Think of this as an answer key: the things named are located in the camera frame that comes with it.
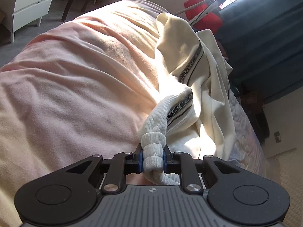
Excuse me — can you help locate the cream white zip jacket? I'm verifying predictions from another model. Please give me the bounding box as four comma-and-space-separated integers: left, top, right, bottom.
139, 13, 236, 185

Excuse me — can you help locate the pink white bed sheet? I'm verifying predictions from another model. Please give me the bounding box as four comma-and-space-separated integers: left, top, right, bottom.
1, 0, 268, 226

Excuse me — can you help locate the red bag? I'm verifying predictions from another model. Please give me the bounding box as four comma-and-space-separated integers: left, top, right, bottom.
185, 1, 223, 34

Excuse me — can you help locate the large teal curtain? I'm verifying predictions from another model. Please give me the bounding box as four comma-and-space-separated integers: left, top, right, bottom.
215, 0, 302, 103

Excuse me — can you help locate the white dresser with drawers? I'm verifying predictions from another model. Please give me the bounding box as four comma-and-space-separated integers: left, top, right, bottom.
1, 0, 52, 43

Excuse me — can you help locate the wall power outlet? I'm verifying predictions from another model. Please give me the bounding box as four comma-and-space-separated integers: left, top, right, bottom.
274, 131, 281, 144

